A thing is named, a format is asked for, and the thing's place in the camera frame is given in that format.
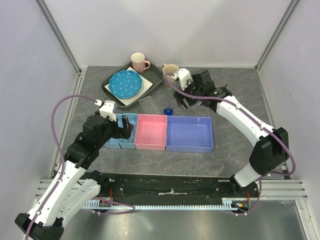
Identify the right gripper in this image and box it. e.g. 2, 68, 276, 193
172, 76, 203, 112

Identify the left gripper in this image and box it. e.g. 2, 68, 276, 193
95, 114, 133, 148

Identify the blue base graduated cylinder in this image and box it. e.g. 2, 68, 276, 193
163, 106, 174, 116

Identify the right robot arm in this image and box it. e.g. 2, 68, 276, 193
173, 68, 290, 197

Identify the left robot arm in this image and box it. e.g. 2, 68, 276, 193
15, 114, 134, 240

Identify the light blue bin right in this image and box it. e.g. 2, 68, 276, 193
119, 113, 138, 149

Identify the pink bin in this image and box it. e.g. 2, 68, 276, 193
134, 114, 167, 151

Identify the large purple bin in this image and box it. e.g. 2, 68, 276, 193
165, 115, 214, 153

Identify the beige green floral mug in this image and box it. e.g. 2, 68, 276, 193
162, 63, 180, 92

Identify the dark grey tray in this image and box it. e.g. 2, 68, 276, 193
101, 62, 163, 110

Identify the blue polka dot plate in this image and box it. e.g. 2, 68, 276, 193
108, 70, 143, 99

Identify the pink mug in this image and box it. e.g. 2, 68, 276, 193
130, 52, 151, 74

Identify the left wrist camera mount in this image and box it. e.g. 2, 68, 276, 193
95, 99, 117, 122

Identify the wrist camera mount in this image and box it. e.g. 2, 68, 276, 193
95, 99, 117, 122
173, 68, 193, 91

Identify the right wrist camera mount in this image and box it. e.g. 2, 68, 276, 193
173, 68, 193, 91

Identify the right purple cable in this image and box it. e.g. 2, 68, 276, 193
164, 72, 298, 217

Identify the purple cable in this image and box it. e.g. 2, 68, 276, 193
164, 72, 298, 217
24, 94, 137, 240

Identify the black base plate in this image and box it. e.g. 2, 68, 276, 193
77, 171, 261, 204

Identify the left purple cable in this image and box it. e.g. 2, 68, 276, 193
24, 94, 137, 240

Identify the light blue cable duct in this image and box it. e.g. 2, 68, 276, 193
82, 199, 249, 211

